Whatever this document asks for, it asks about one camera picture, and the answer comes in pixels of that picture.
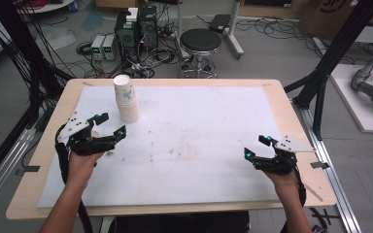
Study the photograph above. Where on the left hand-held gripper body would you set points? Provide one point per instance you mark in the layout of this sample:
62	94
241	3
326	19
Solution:
75	126

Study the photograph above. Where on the flat black device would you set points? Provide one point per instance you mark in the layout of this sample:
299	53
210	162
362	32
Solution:
219	23

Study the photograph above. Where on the black metal frame post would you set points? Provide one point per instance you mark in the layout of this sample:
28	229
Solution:
333	55

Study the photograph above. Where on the stack of white paper cups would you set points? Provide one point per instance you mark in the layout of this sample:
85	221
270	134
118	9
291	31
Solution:
128	103

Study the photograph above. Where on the person's dark clothing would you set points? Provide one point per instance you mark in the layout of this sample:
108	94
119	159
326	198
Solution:
178	224

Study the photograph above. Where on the small white box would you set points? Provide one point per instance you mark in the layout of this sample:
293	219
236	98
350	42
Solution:
132	14

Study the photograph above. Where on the white round table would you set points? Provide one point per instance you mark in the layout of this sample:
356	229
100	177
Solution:
50	6

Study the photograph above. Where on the black tape strip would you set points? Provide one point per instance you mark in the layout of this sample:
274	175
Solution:
29	169

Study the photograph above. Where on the aluminium floor rail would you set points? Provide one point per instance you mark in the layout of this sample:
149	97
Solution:
3	165
332	181

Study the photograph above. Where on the white floor board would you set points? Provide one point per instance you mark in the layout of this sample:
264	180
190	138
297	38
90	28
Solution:
359	106

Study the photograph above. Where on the white metal stand leg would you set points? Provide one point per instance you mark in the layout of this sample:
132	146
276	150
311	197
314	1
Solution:
234	32

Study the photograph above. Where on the person's left hand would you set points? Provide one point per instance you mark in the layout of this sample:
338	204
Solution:
81	170

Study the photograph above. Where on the person's right hand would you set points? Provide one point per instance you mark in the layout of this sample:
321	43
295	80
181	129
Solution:
286	186

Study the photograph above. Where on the thin wooden stick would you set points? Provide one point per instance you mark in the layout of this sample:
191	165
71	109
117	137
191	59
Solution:
315	194

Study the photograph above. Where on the black round stool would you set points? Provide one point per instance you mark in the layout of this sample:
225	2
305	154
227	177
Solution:
200	40

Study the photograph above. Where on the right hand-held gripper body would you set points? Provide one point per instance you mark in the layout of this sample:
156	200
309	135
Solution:
291	146

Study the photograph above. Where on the grey tape strip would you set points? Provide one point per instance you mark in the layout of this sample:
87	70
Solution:
320	165

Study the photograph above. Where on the black computer tower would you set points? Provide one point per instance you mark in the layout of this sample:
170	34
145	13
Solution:
148	27
126	35

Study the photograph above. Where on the brown cardboard box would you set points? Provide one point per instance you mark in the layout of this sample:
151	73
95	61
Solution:
333	16

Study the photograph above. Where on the white table mat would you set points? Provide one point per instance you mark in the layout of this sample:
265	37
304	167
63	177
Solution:
187	136

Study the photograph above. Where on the grey bench power supply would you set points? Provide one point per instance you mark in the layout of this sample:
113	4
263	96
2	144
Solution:
109	47
97	47

